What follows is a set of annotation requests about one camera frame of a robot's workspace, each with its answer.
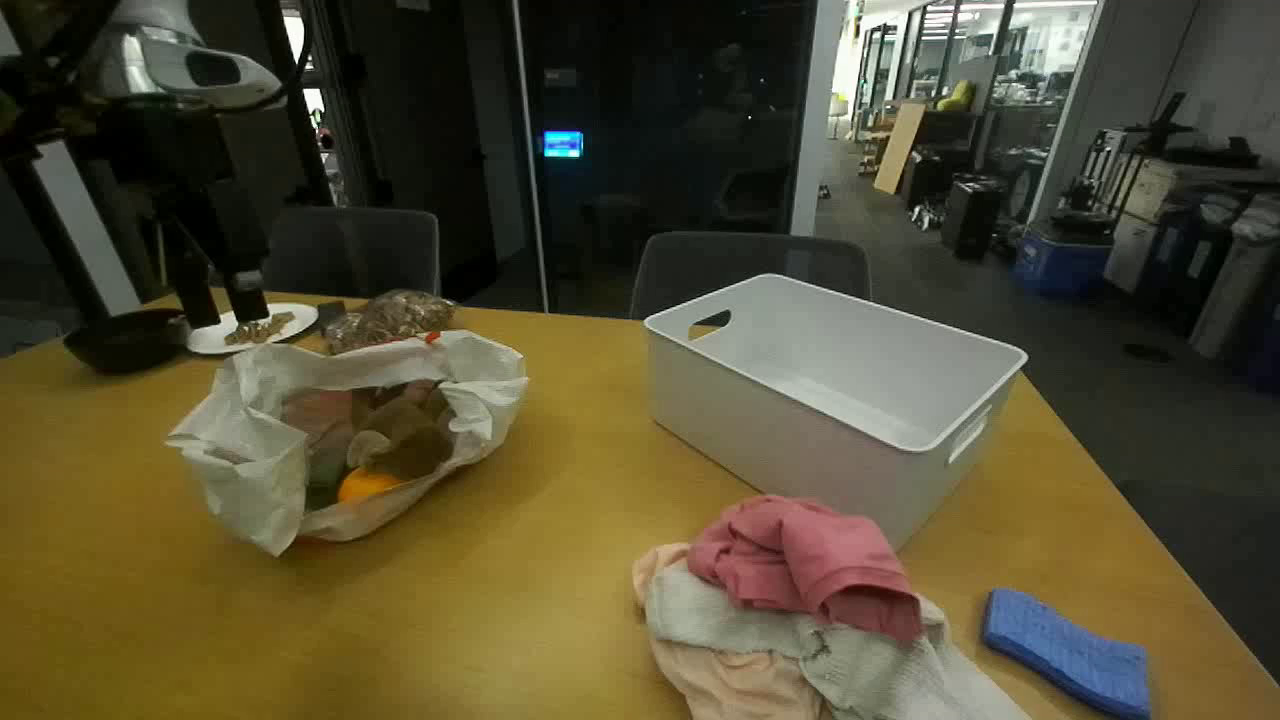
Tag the grey office chair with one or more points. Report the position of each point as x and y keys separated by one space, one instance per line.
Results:
x=746 y=267

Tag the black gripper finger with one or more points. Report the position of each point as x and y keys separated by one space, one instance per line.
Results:
x=198 y=283
x=249 y=287

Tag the white plastic carrier bag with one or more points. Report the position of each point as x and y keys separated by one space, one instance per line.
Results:
x=247 y=462

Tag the brown moose plush toy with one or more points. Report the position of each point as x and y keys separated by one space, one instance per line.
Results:
x=402 y=425

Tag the white slanted post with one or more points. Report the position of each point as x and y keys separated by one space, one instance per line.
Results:
x=85 y=226

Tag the blue sponge cloth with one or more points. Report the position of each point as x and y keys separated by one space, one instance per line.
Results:
x=1066 y=652

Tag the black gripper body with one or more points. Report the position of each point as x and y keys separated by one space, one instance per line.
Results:
x=185 y=154

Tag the white plate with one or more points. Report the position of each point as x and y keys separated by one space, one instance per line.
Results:
x=284 y=322

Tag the blue storage tub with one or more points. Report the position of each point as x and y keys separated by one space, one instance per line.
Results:
x=1061 y=260

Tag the black bowl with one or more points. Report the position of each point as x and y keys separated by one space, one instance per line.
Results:
x=127 y=343

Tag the black cabinet box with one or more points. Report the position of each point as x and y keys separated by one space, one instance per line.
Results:
x=972 y=223

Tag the clear bag of rubber bands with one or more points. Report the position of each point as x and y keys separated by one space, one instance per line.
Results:
x=387 y=319

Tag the grey trash can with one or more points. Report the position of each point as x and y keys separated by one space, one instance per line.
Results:
x=1240 y=283

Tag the white plastic storage bin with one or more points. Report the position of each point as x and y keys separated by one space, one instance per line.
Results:
x=825 y=403

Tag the wooden board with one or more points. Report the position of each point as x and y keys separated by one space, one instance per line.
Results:
x=901 y=146

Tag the cream white cloth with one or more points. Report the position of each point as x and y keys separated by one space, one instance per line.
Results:
x=746 y=652

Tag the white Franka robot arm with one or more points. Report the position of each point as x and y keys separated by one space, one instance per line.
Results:
x=175 y=62

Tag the glowing blue wall screen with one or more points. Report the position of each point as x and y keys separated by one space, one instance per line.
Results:
x=561 y=146

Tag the pink cloth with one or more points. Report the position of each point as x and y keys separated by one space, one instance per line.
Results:
x=813 y=562

